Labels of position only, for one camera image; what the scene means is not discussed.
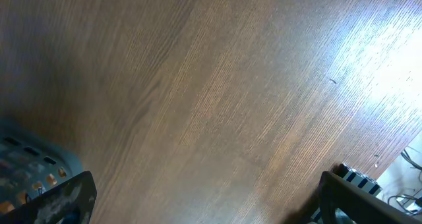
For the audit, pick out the grey plastic shopping basket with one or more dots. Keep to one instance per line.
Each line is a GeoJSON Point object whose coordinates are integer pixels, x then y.
{"type": "Point", "coordinates": [31, 166]}

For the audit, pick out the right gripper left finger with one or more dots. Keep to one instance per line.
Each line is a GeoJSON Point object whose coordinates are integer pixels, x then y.
{"type": "Point", "coordinates": [71, 202]}

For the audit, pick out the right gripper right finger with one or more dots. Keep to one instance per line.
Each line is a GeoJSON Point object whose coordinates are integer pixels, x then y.
{"type": "Point", "coordinates": [337, 194]}

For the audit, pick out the metal base rail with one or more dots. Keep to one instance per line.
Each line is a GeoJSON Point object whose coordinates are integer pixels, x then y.
{"type": "Point", "coordinates": [357, 179]}

